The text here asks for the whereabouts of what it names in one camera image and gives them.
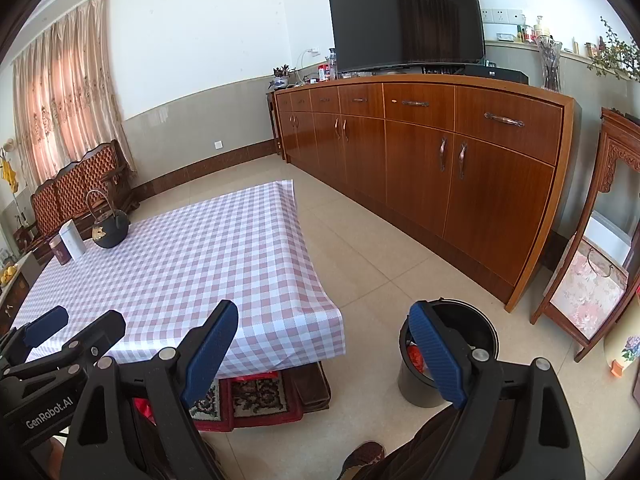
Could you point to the small potted plant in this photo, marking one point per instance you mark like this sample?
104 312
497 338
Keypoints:
281 77

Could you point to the glass vase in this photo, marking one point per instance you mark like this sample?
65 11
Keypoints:
550 65

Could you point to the double white wall socket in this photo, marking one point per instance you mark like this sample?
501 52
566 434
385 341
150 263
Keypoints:
502 15

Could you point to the wooden sideboard cabinet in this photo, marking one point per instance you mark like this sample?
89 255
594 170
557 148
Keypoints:
425 160

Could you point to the black television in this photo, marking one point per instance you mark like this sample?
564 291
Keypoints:
405 15

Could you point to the red plastic bag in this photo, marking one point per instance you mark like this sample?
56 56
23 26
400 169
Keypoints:
415 357

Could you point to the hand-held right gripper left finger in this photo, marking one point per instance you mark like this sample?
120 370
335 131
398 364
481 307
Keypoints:
210 350

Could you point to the pink checked tablecloth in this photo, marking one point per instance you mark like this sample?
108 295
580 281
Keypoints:
200 260

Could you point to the black trash can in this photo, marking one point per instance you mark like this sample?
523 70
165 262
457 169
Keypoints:
415 390

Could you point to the carved wooden chair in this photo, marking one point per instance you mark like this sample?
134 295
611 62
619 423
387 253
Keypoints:
585 285

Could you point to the yellow hanging bag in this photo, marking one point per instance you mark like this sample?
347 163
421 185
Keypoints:
7 175

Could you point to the wooden sofa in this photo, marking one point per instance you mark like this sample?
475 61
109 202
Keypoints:
80 185

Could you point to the plate of yellow fruit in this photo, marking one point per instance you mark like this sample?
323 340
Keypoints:
7 276

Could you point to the pink embroidered curtain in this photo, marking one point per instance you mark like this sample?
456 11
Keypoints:
65 100

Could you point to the black set-top box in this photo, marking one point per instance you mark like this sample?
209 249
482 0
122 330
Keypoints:
497 74

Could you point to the row of small bottles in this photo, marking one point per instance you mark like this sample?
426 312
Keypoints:
532 30

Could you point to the patterned red rug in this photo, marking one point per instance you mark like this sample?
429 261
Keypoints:
255 395

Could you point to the person's right leg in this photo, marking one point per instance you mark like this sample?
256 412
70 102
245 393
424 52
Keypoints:
425 445

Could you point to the white tall tin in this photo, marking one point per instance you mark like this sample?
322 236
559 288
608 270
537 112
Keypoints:
72 242

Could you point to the low wooden cabinet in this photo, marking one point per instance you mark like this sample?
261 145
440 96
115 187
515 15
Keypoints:
17 295

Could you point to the person's right shoe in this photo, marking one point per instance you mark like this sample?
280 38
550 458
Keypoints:
362 460

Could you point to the leafy plant branch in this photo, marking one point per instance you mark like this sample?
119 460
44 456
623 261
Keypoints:
615 52

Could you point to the clear plastic bottle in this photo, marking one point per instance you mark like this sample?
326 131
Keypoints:
332 62

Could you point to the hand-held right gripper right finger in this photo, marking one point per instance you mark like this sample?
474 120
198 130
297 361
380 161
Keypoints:
437 355

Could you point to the black cast iron teapot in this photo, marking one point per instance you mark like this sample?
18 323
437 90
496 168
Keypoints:
110 232

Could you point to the dark wooden table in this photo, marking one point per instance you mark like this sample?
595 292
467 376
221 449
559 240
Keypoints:
310 387

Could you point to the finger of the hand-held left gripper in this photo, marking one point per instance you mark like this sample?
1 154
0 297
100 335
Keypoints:
47 322
102 332

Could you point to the dark red tin can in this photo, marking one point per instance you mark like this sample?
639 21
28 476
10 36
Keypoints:
59 255

